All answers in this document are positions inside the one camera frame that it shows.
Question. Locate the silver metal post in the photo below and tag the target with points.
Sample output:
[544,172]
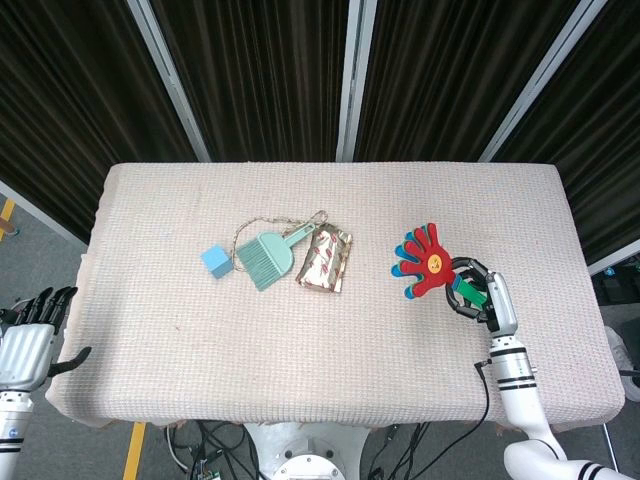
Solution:
[170,85]
[355,80]
[535,85]
[617,261]
[40,212]

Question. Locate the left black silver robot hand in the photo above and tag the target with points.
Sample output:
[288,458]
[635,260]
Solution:
[25,350]

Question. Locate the red hand clapper toy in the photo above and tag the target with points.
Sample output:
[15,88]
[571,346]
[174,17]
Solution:
[430,265]

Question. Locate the beige waffle tablecloth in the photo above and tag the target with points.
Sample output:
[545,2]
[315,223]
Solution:
[300,350]

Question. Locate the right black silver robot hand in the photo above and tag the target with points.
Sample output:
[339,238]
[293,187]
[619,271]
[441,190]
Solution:
[500,300]

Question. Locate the black curtain panel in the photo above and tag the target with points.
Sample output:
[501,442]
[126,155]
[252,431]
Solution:
[65,100]
[450,80]
[260,80]
[600,125]

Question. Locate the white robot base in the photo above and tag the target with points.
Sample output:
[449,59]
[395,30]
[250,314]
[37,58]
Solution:
[305,450]

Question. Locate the teal plastic brush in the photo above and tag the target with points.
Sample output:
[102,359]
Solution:
[272,245]

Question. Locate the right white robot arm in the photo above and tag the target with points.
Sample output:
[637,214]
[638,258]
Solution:
[517,390]

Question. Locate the blue foam cube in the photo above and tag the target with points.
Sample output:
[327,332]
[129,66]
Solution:
[216,262]

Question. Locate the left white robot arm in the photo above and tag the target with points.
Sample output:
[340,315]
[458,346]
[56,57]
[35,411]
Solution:
[12,430]

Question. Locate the gold foil packet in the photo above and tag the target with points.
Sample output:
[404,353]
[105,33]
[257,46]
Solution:
[325,260]

